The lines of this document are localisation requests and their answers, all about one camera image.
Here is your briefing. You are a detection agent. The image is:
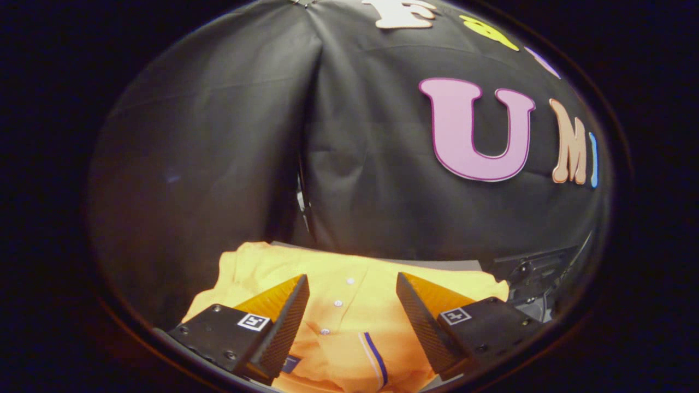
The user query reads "black backdrop cloth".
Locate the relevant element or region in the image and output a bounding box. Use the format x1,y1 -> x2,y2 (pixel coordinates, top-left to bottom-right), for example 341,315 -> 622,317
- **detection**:
87,0 -> 611,328

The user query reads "backdrop stand pole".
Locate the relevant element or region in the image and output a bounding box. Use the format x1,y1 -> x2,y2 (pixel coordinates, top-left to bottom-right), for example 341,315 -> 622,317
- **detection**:
296,164 -> 315,236

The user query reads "black and white cabinet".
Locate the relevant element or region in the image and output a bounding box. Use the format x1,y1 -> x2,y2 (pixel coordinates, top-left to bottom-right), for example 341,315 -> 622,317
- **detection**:
271,241 -> 485,392

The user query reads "orange polo shirt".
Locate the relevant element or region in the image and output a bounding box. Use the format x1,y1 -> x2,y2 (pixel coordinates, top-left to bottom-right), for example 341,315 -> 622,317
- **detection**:
183,242 -> 510,393

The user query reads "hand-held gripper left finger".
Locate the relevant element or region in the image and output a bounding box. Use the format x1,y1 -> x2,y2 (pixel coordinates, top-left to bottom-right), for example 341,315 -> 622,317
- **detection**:
164,274 -> 310,385

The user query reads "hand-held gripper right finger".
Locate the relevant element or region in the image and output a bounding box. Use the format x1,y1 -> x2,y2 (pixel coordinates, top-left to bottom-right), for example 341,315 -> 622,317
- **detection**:
395,272 -> 547,382

